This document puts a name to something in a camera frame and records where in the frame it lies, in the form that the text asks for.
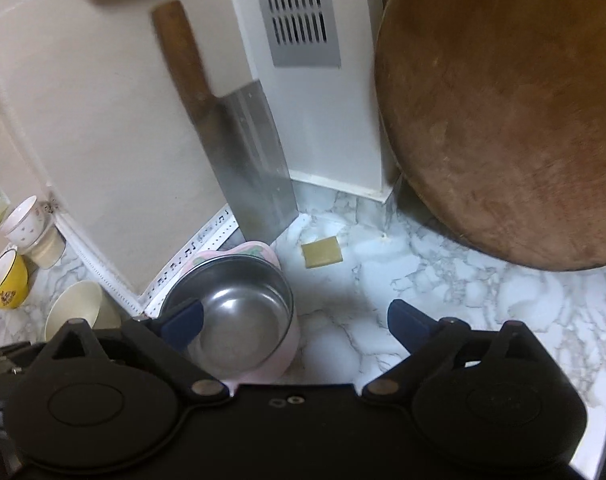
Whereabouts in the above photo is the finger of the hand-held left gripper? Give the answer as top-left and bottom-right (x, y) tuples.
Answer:
(0, 342), (36, 376)

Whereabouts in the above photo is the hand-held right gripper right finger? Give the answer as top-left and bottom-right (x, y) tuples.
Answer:
(361, 299), (548, 401)

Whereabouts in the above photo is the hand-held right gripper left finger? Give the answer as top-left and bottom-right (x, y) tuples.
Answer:
(43, 299), (231, 401)

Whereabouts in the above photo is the pink steel-lined bowl with handle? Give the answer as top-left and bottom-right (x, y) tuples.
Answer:
(160, 254), (301, 383)

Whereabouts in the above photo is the pink divided plate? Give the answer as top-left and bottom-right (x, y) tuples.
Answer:
(183, 241), (281, 281)

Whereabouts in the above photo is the yellow bowl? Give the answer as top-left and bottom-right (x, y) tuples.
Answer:
(0, 248), (30, 309)

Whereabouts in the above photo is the cream bowl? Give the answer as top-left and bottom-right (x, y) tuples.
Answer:
(44, 280), (122, 343)

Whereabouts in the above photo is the clear plastic container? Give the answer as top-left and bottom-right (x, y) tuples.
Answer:
(25, 215), (67, 269)

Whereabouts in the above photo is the small olive sponge piece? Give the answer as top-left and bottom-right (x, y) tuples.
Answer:
(302, 237), (344, 269)

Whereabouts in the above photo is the white floral cup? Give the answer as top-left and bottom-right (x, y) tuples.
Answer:
(3, 196), (51, 250)

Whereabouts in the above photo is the round wooden cutting board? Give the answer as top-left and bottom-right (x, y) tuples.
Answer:
(374, 0), (606, 272)

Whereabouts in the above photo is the grey vent grille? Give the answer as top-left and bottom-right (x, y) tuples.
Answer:
(249, 0), (342, 68)

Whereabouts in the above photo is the cleaver with wooden handle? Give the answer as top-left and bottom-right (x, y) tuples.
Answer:
(152, 0), (296, 246)

